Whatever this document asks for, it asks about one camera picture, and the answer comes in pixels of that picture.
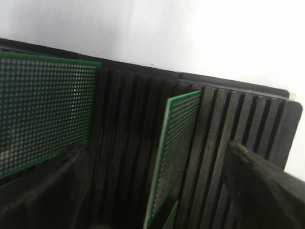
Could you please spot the green perforated circuit board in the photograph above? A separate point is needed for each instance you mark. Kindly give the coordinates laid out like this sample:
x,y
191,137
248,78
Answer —
x,y
171,218
46,104
173,151

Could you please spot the black slotted board rack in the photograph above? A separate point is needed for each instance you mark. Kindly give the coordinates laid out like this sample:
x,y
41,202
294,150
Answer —
x,y
127,120

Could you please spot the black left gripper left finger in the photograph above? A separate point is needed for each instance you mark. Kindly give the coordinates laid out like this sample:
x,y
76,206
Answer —
x,y
53,196

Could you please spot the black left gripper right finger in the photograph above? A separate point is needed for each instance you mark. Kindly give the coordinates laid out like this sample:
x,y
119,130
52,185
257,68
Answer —
x,y
262,194

